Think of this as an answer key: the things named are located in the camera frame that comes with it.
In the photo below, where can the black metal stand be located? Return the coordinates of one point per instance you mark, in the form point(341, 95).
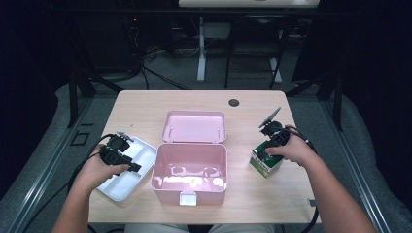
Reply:
point(74, 93)
point(337, 97)

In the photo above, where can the white divided tray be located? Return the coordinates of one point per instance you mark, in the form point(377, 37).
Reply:
point(126, 184)

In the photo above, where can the black chair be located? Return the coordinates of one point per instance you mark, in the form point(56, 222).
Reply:
point(256, 35)

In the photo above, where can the pink storage box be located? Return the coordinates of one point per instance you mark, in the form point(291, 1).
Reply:
point(191, 161)

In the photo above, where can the aluminium frame rail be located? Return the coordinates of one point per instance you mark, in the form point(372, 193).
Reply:
point(353, 161)
point(45, 168)

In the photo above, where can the grey metal table bracket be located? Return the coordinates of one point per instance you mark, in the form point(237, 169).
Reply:
point(312, 203)

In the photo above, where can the white desk with metal legs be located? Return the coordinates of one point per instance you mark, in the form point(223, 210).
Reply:
point(246, 3)

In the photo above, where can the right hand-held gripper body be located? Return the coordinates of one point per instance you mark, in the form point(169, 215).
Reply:
point(278, 136)

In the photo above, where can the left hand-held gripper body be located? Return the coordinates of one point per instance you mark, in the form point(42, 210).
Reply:
point(113, 155)

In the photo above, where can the person's left hand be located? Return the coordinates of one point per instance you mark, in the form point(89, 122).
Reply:
point(92, 176)

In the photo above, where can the green and white medicine box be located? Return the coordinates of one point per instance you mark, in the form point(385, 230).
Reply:
point(264, 163)

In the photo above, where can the person's right hand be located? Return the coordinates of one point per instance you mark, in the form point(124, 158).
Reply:
point(296, 150)

